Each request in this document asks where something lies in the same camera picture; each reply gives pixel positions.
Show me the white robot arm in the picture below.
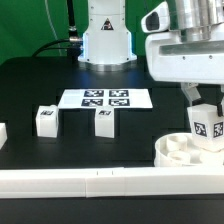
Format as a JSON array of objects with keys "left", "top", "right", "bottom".
[{"left": 141, "top": 0, "right": 224, "bottom": 116}]

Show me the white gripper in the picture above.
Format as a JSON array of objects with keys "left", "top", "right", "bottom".
[{"left": 141, "top": 1, "right": 224, "bottom": 117}]

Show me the white front fence rail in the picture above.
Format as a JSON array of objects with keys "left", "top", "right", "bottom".
[{"left": 0, "top": 167, "right": 224, "bottom": 199}]

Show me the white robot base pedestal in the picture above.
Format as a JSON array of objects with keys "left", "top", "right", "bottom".
[{"left": 78, "top": 0, "right": 137, "bottom": 66}]

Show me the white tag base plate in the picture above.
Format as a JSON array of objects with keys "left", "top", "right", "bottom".
[{"left": 58, "top": 89, "right": 153, "bottom": 109}]

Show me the black base cable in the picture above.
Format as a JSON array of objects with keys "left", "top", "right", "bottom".
[{"left": 31, "top": 0, "right": 84, "bottom": 58}]

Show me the white round stool seat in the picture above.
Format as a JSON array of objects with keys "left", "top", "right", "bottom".
[{"left": 154, "top": 133, "right": 224, "bottom": 167}]

